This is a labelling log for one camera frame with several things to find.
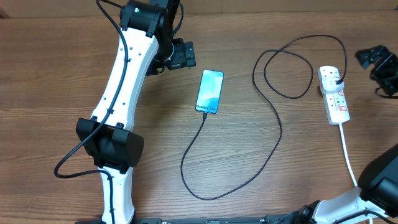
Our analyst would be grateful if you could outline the blue Galaxy smartphone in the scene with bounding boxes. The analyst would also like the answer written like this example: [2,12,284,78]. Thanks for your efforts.
[195,70,224,114]

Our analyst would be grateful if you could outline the black charging cable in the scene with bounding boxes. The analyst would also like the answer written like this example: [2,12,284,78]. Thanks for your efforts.
[180,34,348,201]

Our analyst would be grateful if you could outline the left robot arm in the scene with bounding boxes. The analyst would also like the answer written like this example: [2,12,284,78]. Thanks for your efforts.
[76,0,196,223]

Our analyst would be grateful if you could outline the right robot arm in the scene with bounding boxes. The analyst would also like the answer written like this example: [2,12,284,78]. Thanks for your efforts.
[277,45,397,223]

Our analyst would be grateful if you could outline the white charger adapter plug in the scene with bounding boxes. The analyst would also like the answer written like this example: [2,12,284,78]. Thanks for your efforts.
[320,77,345,94]

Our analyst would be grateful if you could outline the white power strip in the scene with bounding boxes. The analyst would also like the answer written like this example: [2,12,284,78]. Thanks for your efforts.
[318,65,350,125]

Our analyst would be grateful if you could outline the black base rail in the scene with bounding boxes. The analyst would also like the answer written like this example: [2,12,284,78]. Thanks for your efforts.
[130,212,297,224]

